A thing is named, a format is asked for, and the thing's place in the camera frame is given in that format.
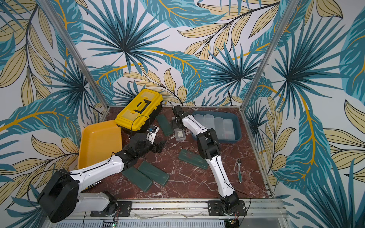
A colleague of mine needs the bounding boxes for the clear case with barcode label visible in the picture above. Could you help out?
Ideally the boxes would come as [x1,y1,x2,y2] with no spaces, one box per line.
[171,119,186,142]

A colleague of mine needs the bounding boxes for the clear ribbed case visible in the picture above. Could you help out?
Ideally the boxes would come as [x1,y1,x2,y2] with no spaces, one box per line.
[194,114,204,126]

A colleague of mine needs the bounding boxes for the clear case with red pen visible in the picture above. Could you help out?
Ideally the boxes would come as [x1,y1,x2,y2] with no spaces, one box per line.
[204,114,215,129]

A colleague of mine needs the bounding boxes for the green pencil case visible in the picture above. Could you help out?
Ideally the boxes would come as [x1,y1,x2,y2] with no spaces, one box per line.
[138,161,170,186]
[178,149,208,170]
[122,167,153,192]
[156,115,174,136]

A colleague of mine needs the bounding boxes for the clear rectangular case front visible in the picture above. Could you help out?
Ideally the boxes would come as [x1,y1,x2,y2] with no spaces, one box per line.
[214,117,225,140]

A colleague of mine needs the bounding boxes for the clear case stack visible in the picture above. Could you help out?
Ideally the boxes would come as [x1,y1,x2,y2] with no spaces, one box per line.
[223,119,235,140]

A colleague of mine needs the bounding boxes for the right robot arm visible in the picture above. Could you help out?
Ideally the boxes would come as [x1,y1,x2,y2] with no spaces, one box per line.
[172,105,240,215]

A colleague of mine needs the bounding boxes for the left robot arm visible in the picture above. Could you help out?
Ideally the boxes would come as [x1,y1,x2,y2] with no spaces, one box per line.
[37,133,166,223]

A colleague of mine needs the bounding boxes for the yellow black toolbox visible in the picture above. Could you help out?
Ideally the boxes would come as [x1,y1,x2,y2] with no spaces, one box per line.
[115,89,163,136]

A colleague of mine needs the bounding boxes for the yellow plastic tray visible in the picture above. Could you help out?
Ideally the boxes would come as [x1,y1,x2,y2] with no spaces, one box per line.
[78,120,122,169]

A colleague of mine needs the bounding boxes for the teal plastic tray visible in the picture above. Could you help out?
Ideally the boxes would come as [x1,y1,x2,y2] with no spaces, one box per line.
[193,111,241,143]

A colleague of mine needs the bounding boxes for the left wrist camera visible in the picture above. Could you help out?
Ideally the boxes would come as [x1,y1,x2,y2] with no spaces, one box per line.
[146,125,160,143]

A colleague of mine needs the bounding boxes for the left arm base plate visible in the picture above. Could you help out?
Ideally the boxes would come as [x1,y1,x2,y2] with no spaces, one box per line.
[90,200,132,218]

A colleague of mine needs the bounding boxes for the aluminium front rail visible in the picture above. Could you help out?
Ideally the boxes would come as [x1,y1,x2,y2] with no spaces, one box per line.
[41,199,293,228]

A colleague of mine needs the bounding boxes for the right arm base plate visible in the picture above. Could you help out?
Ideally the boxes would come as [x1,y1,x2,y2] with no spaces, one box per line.
[207,200,248,216]

